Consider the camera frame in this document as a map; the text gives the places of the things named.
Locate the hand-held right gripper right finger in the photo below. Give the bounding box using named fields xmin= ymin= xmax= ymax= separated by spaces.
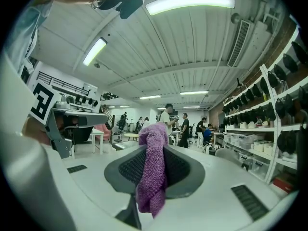
xmin=163 ymin=144 xmax=206 ymax=200

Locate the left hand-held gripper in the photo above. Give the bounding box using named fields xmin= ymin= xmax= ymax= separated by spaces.
xmin=28 ymin=80 xmax=109 ymax=159

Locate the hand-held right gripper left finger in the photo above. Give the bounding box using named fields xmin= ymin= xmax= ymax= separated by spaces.
xmin=104 ymin=146 xmax=148 ymax=195

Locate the purple knitted cloth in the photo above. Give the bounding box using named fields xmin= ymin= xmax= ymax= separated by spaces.
xmin=135 ymin=123 xmax=169 ymax=219

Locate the person's left forearm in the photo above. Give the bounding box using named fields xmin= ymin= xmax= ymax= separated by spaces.
xmin=22 ymin=116 xmax=51 ymax=145

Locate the white table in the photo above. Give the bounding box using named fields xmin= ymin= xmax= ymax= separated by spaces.
xmin=89 ymin=128 xmax=105 ymax=155

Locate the pink chair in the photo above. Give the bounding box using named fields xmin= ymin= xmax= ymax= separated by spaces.
xmin=94 ymin=125 xmax=113 ymax=144

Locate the black staircase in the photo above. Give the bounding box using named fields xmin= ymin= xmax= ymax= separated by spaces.
xmin=99 ymin=92 xmax=121 ymax=130

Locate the round wooden table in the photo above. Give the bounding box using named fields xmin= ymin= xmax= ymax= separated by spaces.
xmin=123 ymin=133 xmax=140 ymax=143

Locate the black metal railing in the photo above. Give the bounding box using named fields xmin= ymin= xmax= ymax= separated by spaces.
xmin=37 ymin=71 xmax=90 ymax=96

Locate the row of clear storage boxes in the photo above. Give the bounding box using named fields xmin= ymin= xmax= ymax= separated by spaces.
xmin=223 ymin=131 xmax=270 ymax=180

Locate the red box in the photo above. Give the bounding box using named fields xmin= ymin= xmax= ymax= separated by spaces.
xmin=272 ymin=176 xmax=295 ymax=193

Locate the white shelving unit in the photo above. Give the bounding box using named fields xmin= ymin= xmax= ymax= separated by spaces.
xmin=222 ymin=25 xmax=308 ymax=185

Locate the person's light shirt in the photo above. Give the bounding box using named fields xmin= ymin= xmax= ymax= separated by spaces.
xmin=8 ymin=0 xmax=54 ymax=75

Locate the row of black bags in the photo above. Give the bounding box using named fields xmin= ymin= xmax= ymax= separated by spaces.
xmin=222 ymin=41 xmax=308 ymax=155

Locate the white ceiling air vent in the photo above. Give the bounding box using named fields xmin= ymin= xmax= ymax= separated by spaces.
xmin=227 ymin=19 xmax=251 ymax=68

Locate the black head-worn camera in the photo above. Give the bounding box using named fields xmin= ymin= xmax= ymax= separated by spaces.
xmin=94 ymin=0 xmax=145 ymax=20

